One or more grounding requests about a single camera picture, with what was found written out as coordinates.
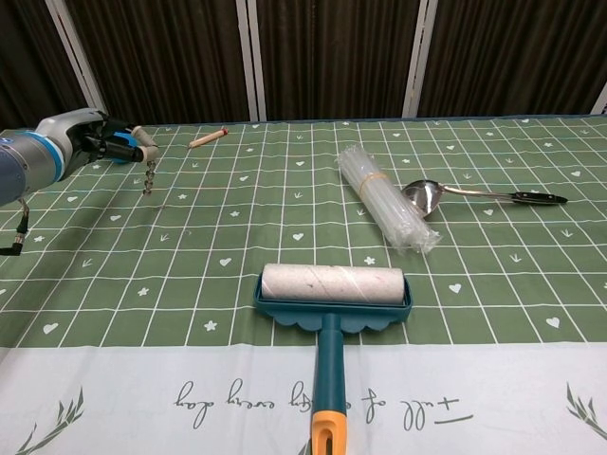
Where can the bundle of clear straws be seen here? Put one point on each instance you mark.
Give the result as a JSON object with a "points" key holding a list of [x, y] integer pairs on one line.
{"points": [[384, 194]]}

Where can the small wooden stick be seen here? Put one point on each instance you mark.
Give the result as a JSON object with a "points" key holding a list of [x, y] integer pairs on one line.
{"points": [[207, 137]]}

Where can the green checked tablecloth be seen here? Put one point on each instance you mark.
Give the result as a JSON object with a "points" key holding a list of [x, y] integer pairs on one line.
{"points": [[237, 213]]}

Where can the white partition post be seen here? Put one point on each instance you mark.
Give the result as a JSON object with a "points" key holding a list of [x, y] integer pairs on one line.
{"points": [[251, 57], [422, 57], [78, 57], [601, 102]]}

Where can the teal lint roller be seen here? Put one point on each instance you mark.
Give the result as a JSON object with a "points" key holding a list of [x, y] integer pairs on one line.
{"points": [[332, 289]]}

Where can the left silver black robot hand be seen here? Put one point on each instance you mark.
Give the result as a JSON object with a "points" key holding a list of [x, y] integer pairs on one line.
{"points": [[80, 130]]}

